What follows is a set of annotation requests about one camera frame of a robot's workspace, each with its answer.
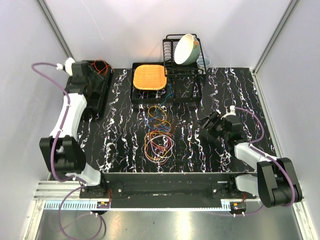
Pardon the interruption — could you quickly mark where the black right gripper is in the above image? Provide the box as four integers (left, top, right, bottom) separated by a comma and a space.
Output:
195, 110, 229, 141

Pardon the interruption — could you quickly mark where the orange cable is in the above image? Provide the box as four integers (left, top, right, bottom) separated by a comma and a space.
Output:
89, 58, 115, 75

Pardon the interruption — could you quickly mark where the blue cable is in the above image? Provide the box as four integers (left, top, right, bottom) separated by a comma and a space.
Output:
146, 83, 176, 141

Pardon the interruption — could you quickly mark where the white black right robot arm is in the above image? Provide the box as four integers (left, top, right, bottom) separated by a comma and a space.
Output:
197, 110, 303, 208

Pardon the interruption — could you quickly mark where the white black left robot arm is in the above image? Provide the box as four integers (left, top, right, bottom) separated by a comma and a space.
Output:
39, 57, 108, 198

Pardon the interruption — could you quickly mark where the black compartment bin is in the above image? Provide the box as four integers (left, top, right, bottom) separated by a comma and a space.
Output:
82, 59, 114, 122

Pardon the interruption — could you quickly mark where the black flat tray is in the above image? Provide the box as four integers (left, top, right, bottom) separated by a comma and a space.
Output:
130, 62, 206, 105

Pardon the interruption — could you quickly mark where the light blue cup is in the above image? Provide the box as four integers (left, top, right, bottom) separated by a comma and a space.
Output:
196, 57, 211, 69

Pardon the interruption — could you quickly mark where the white ceramic bowl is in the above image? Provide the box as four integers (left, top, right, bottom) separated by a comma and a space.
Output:
174, 33, 201, 66

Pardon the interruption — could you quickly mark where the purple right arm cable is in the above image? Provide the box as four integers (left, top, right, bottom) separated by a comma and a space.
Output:
199, 106, 298, 217

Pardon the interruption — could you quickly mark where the yellow cable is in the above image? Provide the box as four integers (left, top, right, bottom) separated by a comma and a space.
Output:
144, 106, 176, 162

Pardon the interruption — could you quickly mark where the black wire dish rack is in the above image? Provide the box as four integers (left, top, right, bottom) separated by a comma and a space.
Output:
162, 33, 207, 78

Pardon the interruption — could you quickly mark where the grey cable duct strip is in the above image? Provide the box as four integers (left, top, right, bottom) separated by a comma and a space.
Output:
44, 196, 247, 212

